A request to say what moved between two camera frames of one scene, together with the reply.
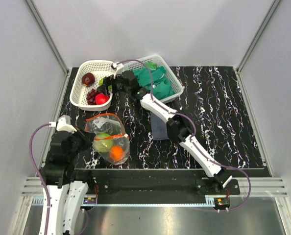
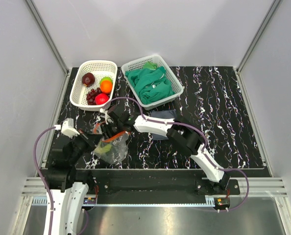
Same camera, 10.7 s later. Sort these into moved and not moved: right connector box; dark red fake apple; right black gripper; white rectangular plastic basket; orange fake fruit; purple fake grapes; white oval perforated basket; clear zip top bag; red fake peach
Moved: clear zip top bag; orange fake fruit; right black gripper
Not moved: purple fake grapes; white oval perforated basket; white rectangular plastic basket; dark red fake apple; red fake peach; right connector box
